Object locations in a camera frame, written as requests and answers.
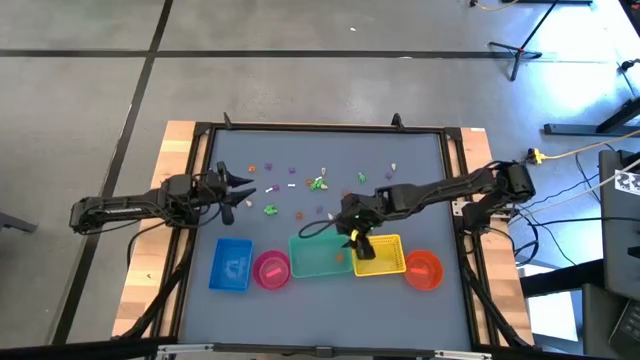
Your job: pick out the teal translucent plastic bin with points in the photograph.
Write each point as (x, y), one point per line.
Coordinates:
(315, 257)

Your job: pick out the pink translucent plastic bowl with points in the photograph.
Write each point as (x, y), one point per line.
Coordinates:
(271, 262)

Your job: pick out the black floor beam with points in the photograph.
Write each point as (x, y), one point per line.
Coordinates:
(560, 280)

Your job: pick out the black table frame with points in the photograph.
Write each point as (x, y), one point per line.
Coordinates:
(325, 128)

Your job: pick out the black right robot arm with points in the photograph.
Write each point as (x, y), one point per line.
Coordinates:
(440, 189)

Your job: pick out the blue plastic basket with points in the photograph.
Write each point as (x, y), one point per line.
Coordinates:
(231, 265)

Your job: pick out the yellow slotted plastic basket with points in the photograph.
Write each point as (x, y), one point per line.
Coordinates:
(387, 255)

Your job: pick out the black equipment case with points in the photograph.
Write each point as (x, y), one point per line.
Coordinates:
(617, 235)

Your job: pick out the dark laptop keyboard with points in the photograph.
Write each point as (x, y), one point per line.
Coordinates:
(630, 325)

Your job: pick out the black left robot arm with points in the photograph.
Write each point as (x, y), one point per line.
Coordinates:
(120, 207)

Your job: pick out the green plastic Halloween figure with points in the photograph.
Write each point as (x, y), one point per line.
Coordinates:
(316, 185)
(361, 177)
(270, 209)

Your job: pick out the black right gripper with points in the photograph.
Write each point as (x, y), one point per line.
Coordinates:
(361, 212)

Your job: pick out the black and white marker tag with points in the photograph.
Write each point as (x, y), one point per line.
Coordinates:
(629, 182)

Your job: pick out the orange translucent plastic bowl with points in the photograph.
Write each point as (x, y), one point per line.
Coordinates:
(424, 280)

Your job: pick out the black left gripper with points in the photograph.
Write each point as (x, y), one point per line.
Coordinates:
(215, 192)

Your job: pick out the black tripod stand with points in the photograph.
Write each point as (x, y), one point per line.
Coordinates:
(522, 50)

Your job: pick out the black desk leg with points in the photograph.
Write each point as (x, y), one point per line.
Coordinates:
(575, 129)

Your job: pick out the grey chair foot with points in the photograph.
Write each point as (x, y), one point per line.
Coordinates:
(15, 222)

